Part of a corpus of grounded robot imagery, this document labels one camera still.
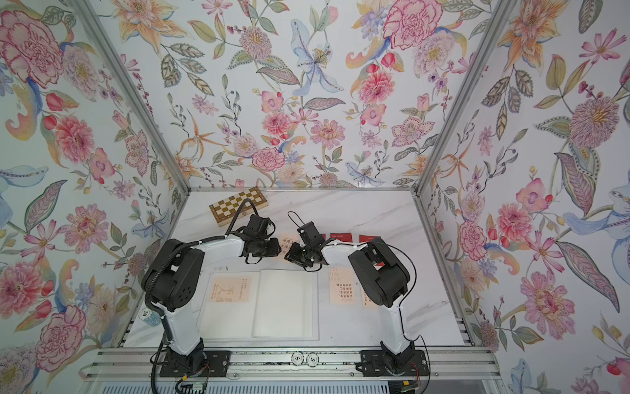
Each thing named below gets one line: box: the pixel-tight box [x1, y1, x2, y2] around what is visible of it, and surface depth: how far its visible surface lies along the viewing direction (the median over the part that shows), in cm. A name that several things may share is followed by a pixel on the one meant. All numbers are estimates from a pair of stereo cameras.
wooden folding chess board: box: [209, 186, 269, 228], surface depth 113 cm
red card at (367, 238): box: [359, 234, 382, 243], surface depth 106 cm
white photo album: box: [199, 270, 320, 341], surface depth 86 cm
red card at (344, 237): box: [329, 232, 353, 243], surface depth 106 cm
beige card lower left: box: [328, 267, 357, 305], surface depth 90 cm
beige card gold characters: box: [210, 275, 252, 303], surface depth 90 cm
